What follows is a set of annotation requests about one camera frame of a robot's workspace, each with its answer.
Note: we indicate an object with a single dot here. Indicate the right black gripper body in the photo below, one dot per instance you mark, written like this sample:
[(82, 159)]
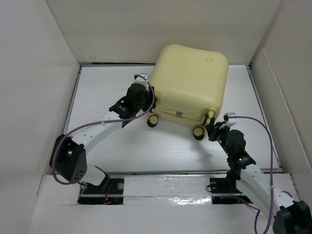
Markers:
[(221, 141)]

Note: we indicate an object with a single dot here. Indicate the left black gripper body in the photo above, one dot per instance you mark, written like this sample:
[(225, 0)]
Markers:
[(147, 102)]

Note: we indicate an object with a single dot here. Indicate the yellow hard-shell suitcase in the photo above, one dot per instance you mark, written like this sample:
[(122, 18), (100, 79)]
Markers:
[(189, 87)]

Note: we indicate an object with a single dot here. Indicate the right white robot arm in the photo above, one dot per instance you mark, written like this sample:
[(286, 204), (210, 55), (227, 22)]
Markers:
[(284, 214)]

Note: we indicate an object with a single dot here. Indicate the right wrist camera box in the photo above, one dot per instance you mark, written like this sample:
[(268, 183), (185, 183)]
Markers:
[(228, 122)]

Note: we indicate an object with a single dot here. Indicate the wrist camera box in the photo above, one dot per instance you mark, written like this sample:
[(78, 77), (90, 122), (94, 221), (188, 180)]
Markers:
[(142, 79), (228, 122)]

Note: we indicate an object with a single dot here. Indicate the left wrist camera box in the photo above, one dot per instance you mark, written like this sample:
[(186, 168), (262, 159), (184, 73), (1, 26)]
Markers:
[(142, 79)]

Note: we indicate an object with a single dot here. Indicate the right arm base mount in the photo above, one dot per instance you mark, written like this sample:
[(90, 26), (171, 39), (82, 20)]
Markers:
[(223, 192)]

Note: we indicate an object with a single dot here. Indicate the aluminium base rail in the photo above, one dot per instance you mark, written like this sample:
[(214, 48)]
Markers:
[(156, 185)]

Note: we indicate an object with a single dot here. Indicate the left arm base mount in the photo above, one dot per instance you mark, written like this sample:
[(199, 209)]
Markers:
[(112, 194)]

